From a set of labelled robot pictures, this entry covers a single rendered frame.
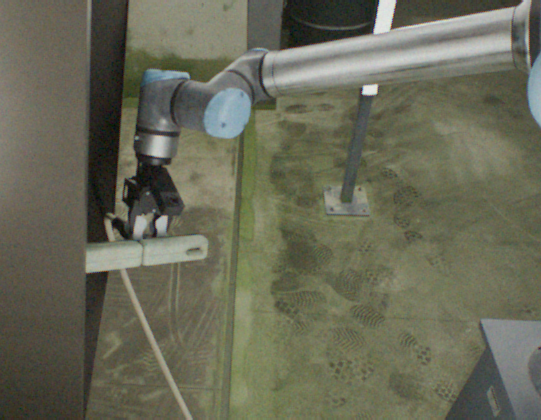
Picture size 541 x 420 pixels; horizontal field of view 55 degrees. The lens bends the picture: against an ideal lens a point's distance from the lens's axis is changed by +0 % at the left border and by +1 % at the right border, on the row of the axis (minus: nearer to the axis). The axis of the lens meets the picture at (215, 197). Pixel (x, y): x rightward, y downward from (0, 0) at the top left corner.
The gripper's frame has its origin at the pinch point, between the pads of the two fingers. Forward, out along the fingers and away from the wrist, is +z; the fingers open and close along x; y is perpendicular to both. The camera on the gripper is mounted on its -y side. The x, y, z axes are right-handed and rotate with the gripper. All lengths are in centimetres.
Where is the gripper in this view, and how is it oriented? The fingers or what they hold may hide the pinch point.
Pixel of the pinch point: (146, 250)
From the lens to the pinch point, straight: 109.6
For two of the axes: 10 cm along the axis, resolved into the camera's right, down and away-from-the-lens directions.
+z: -1.6, 9.5, 2.5
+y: -5.5, -3.0, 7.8
